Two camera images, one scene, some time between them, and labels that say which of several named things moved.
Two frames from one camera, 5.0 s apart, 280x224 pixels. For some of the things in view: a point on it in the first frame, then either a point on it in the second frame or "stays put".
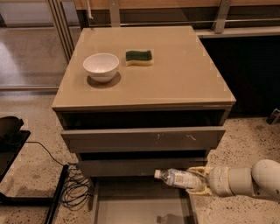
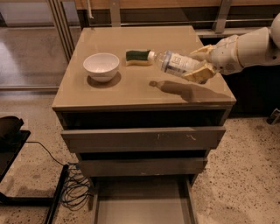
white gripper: (218, 180) → (225, 55)
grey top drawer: (93, 139) stays put
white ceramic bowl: (101, 66) stays put
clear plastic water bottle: (180, 178) → (172, 62)
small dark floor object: (274, 118) stays put
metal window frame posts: (60, 17) stays put
